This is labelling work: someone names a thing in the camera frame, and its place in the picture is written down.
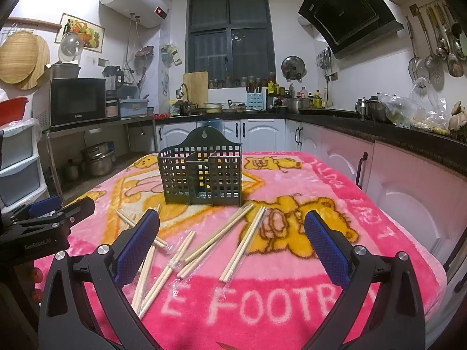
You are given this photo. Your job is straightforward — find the fruit picture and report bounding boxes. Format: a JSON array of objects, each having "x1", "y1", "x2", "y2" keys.
[{"x1": 55, "y1": 13, "x2": 105, "y2": 53}]

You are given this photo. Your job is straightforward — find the hanging steel ladle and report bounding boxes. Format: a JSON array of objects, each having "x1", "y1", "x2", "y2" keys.
[{"x1": 435, "y1": 4, "x2": 464, "y2": 78}]

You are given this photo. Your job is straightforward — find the chopstick pair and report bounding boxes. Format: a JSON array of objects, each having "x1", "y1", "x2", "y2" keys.
[
  {"x1": 138, "y1": 230, "x2": 196, "y2": 319},
  {"x1": 116, "y1": 210, "x2": 169, "y2": 249},
  {"x1": 177, "y1": 242, "x2": 217, "y2": 280},
  {"x1": 182, "y1": 203, "x2": 254, "y2": 263},
  {"x1": 219, "y1": 207, "x2": 266, "y2": 283},
  {"x1": 130, "y1": 204, "x2": 162, "y2": 312}
]

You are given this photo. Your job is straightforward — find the metal shelf rack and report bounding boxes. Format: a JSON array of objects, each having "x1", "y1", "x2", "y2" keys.
[{"x1": 39, "y1": 115, "x2": 157, "y2": 203}]

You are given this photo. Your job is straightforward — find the black microwave oven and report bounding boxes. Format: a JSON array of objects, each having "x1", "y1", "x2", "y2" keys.
[{"x1": 32, "y1": 78, "x2": 106, "y2": 130}]

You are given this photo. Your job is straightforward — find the blue dish tray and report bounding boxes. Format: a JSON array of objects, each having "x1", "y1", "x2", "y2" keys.
[{"x1": 119, "y1": 99, "x2": 148, "y2": 118}]

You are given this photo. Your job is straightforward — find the hanging pot lid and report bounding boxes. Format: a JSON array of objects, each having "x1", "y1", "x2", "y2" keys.
[{"x1": 281, "y1": 55, "x2": 307, "y2": 82}]

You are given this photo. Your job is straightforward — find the steel pot on counter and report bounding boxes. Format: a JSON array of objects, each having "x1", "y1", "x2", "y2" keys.
[{"x1": 287, "y1": 97, "x2": 311, "y2": 114}]

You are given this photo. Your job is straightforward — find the dark green utensil basket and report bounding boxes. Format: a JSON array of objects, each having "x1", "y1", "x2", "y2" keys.
[{"x1": 158, "y1": 127, "x2": 242, "y2": 206}]

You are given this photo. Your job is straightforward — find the white water heater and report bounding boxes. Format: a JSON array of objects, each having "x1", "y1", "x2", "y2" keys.
[{"x1": 100, "y1": 0, "x2": 169, "y2": 29}]

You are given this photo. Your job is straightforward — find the dark kitchen window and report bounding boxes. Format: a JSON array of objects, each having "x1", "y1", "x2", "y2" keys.
[{"x1": 186, "y1": 0, "x2": 276, "y2": 81}]

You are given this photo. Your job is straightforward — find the clear plastic bag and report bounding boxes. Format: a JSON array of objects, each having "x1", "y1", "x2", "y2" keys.
[{"x1": 378, "y1": 78, "x2": 449, "y2": 135}]

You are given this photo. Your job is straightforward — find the pink cartoon blanket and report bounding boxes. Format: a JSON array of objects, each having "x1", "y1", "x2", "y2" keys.
[{"x1": 33, "y1": 151, "x2": 448, "y2": 350}]

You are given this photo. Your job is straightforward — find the hanging slotted spoon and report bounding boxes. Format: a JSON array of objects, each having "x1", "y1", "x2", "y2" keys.
[{"x1": 409, "y1": 4, "x2": 443, "y2": 89}]

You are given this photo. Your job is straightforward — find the blue knife block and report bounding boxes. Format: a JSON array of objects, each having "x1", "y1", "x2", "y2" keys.
[{"x1": 246, "y1": 92, "x2": 264, "y2": 111}]

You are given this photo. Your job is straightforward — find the steel stock pot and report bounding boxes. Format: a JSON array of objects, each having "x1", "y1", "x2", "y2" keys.
[{"x1": 81, "y1": 141, "x2": 116, "y2": 177}]

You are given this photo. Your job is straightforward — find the hanging strainer ladle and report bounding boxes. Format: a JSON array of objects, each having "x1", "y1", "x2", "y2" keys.
[{"x1": 405, "y1": 16, "x2": 421, "y2": 81}]

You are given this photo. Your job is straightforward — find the red plastic basin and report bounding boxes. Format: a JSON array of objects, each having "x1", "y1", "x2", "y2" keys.
[{"x1": 0, "y1": 97, "x2": 29, "y2": 127}]

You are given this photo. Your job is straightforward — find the steel kettle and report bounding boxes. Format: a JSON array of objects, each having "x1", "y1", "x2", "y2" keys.
[{"x1": 356, "y1": 95, "x2": 387, "y2": 123}]

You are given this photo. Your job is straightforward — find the glass pot lid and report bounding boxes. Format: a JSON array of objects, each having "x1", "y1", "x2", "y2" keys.
[{"x1": 59, "y1": 32, "x2": 84, "y2": 62}]

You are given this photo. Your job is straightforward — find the round bamboo tray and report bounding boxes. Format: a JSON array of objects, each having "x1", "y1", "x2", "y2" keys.
[{"x1": 1, "y1": 31, "x2": 50, "y2": 90}]

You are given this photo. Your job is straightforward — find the white drawer unit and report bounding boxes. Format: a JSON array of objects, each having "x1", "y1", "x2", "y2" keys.
[{"x1": 0, "y1": 118, "x2": 48, "y2": 213}]

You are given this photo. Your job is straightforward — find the black range hood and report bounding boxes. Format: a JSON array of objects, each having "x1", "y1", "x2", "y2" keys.
[{"x1": 298, "y1": 0, "x2": 404, "y2": 59}]

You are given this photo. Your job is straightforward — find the wooden cutting board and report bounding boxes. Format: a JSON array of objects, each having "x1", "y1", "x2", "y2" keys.
[{"x1": 183, "y1": 71, "x2": 209, "y2": 108}]

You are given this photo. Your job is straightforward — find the black blender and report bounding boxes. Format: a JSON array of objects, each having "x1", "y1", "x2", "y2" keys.
[{"x1": 102, "y1": 66, "x2": 124, "y2": 97}]

